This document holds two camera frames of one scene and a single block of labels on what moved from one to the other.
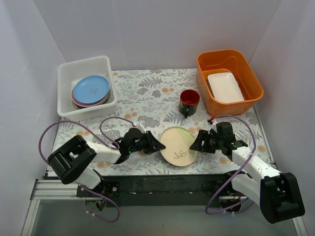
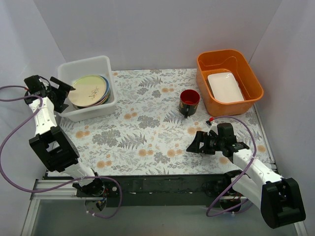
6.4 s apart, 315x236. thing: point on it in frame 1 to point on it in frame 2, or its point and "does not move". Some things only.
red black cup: x=189 y=102 does not move
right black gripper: x=206 y=141 does not move
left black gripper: x=148 y=141 to x=57 y=93
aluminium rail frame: x=46 y=190 does not move
